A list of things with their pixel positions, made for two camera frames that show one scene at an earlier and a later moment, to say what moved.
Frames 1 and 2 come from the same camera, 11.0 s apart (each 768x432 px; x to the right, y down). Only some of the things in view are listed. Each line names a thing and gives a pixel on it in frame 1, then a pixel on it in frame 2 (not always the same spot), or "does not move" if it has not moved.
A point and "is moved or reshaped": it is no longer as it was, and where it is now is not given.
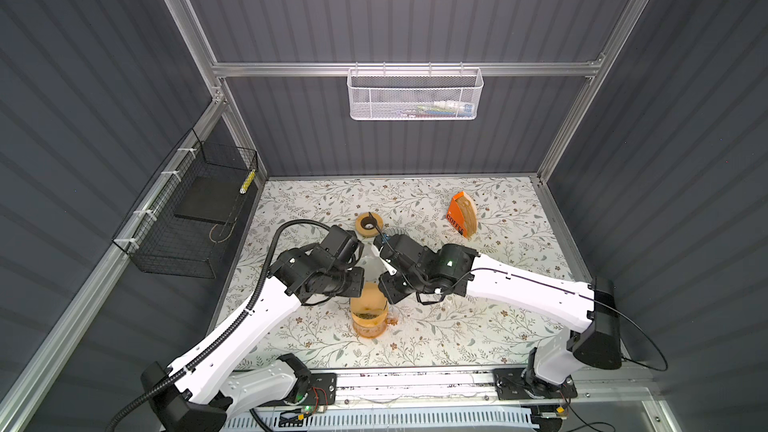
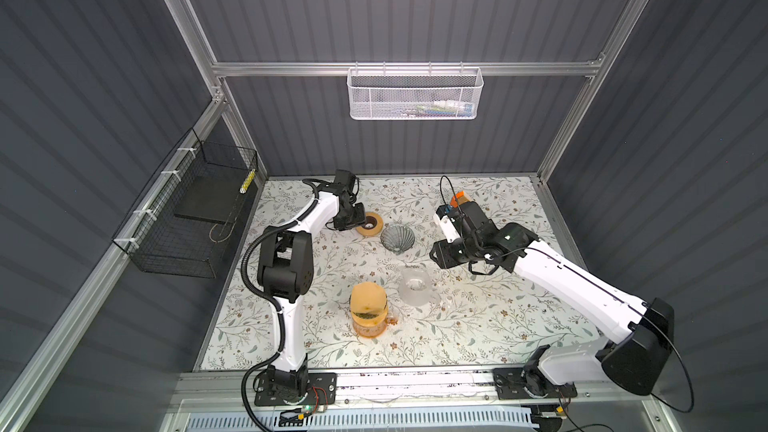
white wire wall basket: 414,93 does not move
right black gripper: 386,288 → 440,256
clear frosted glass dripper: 373,267 is moved or reshaped
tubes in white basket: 439,109 does not move
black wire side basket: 178,228 does not move
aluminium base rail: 597,387 does not move
